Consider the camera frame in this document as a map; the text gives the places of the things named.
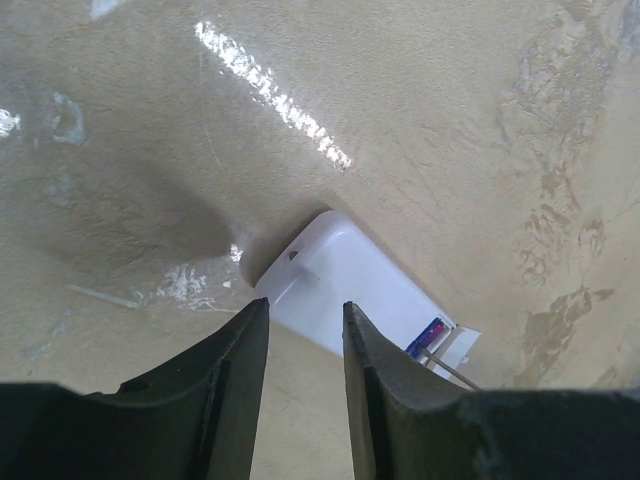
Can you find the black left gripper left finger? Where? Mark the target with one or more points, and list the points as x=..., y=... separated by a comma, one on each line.
x=193, y=417

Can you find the clear-handled screwdriver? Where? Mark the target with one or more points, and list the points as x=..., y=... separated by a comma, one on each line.
x=433, y=358

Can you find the white battery cover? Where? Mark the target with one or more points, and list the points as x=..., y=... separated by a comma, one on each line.
x=454, y=352

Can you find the white remote control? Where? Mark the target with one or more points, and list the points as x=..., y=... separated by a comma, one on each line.
x=332, y=262

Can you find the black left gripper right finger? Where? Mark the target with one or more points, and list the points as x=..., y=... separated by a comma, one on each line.
x=406, y=422

